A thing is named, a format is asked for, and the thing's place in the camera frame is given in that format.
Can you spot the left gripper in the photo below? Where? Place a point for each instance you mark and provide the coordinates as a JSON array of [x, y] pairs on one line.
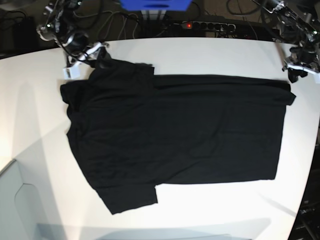
[[303, 60]]

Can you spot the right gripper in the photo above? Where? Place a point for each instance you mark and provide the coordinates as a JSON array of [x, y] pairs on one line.
[[78, 50]]

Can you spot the black T-shirt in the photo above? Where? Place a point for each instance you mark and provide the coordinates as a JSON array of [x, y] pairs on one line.
[[132, 130]]

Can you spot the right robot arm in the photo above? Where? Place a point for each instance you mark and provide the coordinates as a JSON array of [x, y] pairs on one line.
[[61, 26]]

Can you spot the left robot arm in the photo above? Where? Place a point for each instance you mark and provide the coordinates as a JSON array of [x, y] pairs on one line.
[[303, 22]]

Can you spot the blue box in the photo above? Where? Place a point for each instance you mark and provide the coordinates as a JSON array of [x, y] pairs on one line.
[[167, 5]]

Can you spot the white power strip red switch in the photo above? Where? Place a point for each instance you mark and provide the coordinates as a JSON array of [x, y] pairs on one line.
[[209, 26]]

